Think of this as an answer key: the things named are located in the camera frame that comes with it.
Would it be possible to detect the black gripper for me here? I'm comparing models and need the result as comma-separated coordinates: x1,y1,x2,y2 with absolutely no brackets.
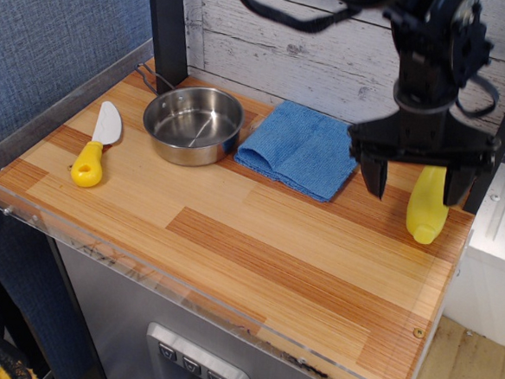
348,107,501,207

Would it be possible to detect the yellow plastic squeeze bottle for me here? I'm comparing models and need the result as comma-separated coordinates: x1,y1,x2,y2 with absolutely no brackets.
406,166,449,245

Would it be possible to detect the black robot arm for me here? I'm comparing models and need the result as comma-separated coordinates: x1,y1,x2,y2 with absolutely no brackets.
341,0,501,206

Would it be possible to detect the stainless steel pot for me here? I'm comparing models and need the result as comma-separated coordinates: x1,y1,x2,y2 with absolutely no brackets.
134,63,246,167

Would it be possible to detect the blue folded cloth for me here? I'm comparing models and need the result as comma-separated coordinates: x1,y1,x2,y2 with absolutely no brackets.
234,101,357,202

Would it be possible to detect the white ribbed side appliance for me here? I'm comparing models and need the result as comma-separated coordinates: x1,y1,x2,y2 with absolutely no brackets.
444,164,505,347

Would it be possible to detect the silver button control panel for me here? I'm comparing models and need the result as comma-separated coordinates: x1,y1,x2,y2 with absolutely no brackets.
147,322,250,379

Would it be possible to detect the stainless steel cabinet front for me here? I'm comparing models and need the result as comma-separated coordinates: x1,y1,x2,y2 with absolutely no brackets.
56,242,314,379

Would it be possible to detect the clear acrylic table guard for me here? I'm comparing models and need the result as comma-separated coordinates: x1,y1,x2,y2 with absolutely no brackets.
0,170,470,379

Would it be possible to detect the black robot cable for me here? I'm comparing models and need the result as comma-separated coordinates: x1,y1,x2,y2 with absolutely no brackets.
220,0,362,37

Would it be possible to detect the black left vertical post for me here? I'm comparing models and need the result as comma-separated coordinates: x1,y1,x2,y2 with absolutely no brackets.
150,0,188,86

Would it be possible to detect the yellow handled toy knife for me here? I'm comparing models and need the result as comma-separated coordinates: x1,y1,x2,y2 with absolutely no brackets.
71,101,123,188

